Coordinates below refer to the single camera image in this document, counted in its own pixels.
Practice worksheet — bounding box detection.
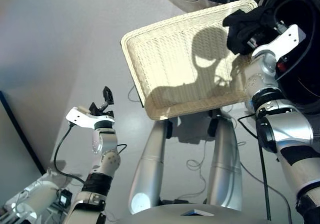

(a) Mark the black cloth garment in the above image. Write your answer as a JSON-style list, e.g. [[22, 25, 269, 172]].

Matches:
[[222, 6, 279, 56]]

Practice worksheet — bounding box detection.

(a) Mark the grey washing machine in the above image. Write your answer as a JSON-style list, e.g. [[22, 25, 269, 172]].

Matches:
[[204, 0, 320, 115]]

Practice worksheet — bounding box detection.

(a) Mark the pale woven laundry basket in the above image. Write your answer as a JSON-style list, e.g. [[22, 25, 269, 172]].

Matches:
[[120, 0, 259, 121]]

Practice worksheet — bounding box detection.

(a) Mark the silver robot leg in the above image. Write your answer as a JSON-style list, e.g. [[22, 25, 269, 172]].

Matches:
[[206, 109, 243, 211], [127, 119, 174, 215]]

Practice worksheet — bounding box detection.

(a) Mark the black-edged grey panel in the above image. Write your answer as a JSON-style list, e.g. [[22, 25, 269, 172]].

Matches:
[[0, 90, 48, 176]]

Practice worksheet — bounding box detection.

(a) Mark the small black box device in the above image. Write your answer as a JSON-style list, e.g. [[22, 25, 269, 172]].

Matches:
[[57, 188, 73, 207]]

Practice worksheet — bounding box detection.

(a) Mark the white cylindrical device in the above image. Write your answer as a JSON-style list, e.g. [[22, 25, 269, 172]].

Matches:
[[4, 179, 59, 222]]

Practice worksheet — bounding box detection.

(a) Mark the grey robot torso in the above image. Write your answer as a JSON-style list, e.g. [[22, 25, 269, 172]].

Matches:
[[116, 203, 274, 224]]

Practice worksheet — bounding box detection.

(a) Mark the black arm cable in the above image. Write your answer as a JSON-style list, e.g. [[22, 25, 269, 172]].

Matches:
[[53, 123, 128, 184], [236, 0, 316, 221]]

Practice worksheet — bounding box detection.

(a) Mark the thin grey floor wire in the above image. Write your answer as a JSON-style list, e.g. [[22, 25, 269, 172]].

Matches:
[[185, 139, 209, 205]]

